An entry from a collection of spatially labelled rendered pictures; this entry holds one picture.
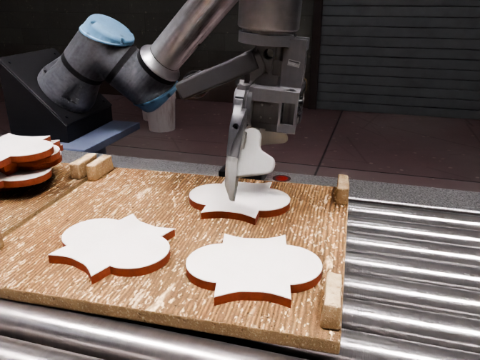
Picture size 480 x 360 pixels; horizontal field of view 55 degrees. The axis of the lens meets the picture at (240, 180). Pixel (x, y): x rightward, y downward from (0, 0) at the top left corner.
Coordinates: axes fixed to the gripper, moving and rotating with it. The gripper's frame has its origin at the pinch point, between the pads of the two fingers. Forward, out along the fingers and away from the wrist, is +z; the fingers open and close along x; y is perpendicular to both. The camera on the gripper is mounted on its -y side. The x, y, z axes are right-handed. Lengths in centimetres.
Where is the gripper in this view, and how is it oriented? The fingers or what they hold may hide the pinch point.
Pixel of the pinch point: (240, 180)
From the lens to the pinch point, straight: 64.6
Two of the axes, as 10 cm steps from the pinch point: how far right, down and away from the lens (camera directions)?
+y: 9.7, 1.5, -1.9
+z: -0.7, 9.2, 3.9
